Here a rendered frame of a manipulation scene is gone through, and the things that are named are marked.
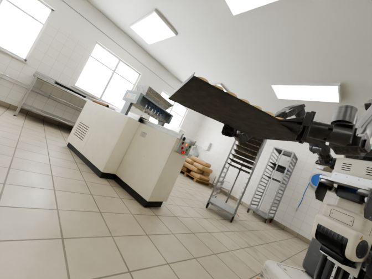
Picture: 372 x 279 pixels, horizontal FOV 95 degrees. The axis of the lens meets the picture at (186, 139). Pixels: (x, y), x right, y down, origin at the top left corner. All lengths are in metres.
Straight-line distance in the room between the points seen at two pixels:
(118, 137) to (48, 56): 3.37
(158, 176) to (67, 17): 4.45
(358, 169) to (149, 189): 1.71
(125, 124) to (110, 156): 0.43
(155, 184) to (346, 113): 1.65
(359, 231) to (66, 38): 5.57
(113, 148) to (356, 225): 2.21
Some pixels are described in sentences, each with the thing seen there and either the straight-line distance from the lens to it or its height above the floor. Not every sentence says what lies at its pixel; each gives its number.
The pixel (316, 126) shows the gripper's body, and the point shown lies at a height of 0.99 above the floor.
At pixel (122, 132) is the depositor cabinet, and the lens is 2.27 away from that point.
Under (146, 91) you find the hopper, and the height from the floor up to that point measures 1.24.
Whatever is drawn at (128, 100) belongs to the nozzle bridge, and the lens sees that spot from 2.42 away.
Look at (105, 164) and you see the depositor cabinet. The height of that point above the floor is 0.18.
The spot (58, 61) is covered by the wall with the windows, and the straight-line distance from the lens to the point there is 5.26.
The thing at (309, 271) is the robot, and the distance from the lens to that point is 1.85.
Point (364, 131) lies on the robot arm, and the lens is 0.81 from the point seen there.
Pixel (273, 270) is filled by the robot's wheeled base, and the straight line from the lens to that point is 1.61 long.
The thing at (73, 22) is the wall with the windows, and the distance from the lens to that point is 5.46.
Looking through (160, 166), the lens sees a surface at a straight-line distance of 1.91.
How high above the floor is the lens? 0.74
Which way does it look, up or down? 4 degrees up
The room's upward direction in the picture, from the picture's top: 25 degrees clockwise
